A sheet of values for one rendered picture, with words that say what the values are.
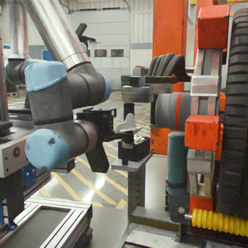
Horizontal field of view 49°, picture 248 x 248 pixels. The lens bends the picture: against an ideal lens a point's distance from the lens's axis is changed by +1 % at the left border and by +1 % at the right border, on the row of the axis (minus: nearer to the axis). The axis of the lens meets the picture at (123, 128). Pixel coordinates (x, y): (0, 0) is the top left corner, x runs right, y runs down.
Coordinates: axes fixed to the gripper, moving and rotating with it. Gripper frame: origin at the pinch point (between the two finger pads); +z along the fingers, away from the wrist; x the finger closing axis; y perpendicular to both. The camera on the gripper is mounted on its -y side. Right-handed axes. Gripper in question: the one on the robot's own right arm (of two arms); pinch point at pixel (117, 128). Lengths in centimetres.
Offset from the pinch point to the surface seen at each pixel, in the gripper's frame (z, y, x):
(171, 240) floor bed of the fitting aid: 63, -74, -5
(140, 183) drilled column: 88, -54, 21
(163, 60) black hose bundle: 7.8, 19.7, -11.8
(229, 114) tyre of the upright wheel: -6.3, 6.2, -30.7
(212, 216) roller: 13.2, -29.9, -27.5
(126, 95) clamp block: 6.1, 9.4, -0.7
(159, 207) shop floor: 111, -81, 14
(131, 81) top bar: 4.3, 13.7, -3.1
